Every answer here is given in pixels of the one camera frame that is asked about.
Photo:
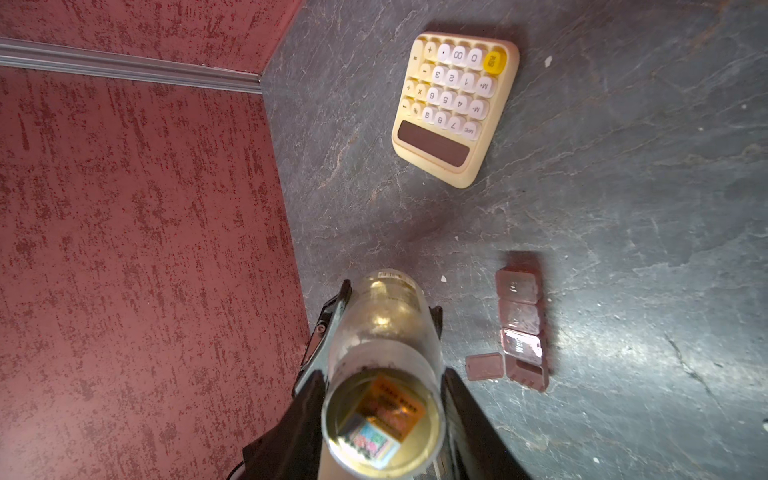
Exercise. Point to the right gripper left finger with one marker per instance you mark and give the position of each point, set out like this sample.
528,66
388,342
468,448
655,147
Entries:
293,448

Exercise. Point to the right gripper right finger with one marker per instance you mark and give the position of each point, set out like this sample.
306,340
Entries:
472,448

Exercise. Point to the clear amber pill bottle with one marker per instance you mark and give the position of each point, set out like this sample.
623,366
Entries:
382,416

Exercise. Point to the brown weekly pill organizer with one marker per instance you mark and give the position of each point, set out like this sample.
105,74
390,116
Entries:
522,357

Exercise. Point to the yellow calculator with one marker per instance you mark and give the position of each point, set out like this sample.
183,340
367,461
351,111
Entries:
454,92

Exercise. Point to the left corner aluminium profile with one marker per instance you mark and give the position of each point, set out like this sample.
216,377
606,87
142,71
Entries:
62,59

